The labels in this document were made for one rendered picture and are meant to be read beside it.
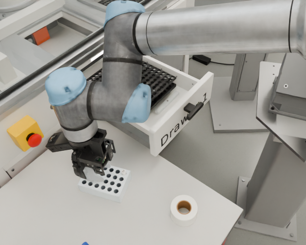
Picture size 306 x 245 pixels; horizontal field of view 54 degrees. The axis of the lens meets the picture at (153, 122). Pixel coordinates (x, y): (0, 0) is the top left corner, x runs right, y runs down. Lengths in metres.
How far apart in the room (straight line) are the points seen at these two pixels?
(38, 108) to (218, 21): 0.62
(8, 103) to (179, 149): 1.22
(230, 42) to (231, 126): 1.53
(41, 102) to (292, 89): 0.75
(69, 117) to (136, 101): 0.14
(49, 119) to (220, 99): 1.38
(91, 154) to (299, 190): 0.92
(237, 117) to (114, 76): 1.54
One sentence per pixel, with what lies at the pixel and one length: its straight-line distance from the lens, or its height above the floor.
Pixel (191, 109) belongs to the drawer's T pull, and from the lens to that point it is 0.84.
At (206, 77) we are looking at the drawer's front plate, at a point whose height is 0.93.
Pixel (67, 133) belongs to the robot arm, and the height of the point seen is 1.05.
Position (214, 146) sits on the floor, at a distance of 1.90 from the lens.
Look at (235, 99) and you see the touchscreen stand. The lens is 2.11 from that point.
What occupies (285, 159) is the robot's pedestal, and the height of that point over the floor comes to 0.58.
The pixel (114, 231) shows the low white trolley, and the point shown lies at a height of 0.76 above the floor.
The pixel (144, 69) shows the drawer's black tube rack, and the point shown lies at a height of 0.90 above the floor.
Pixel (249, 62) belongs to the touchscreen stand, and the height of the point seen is 0.36.
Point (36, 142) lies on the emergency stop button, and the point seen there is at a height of 0.88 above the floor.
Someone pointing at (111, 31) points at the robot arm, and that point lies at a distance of 0.57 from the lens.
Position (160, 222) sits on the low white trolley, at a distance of 0.82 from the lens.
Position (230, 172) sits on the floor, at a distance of 1.81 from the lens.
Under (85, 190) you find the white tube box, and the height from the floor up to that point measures 0.78.
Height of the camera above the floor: 1.53
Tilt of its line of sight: 50 degrees down
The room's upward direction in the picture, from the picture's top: 4 degrees counter-clockwise
